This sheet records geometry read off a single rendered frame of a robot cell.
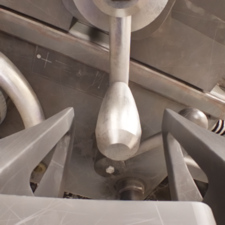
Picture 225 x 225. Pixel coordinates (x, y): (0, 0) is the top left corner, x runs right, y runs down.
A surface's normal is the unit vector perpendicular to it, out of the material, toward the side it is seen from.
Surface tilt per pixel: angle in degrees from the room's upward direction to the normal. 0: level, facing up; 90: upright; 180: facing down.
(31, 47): 90
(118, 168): 90
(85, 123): 90
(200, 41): 90
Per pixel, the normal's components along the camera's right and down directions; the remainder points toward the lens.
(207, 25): -0.03, 0.58
